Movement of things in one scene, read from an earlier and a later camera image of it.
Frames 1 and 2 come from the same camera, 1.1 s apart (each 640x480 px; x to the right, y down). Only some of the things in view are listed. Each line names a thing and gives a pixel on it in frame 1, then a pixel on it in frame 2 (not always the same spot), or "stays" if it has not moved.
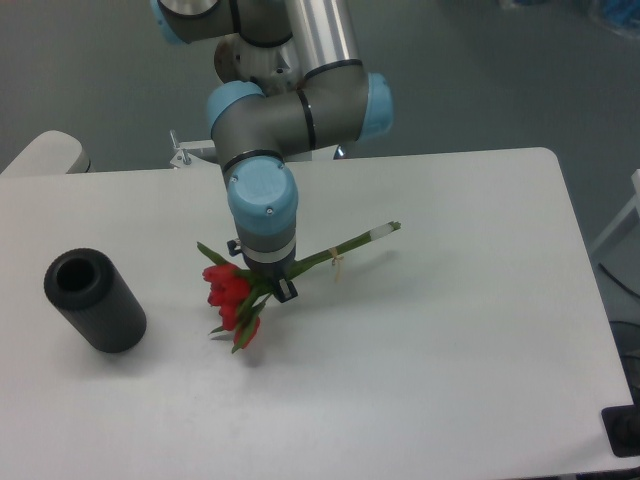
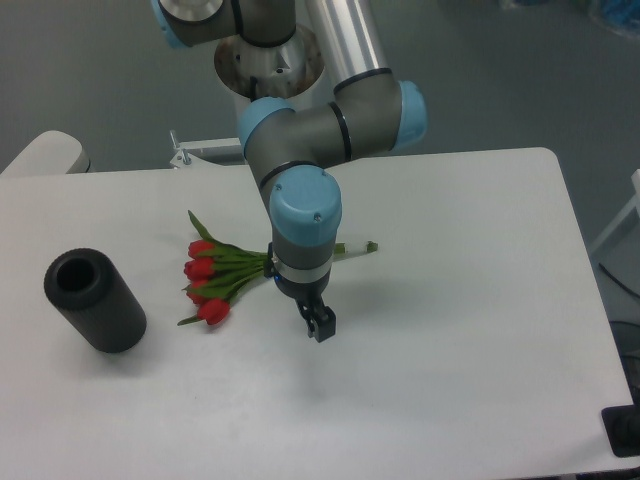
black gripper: x=271 y=269 -> x=322 y=322
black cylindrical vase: x=91 y=294 stays
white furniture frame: x=629 y=208 stays
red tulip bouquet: x=236 y=296 -> x=340 y=252
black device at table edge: x=622 y=425 stays
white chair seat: x=51 y=152 stays
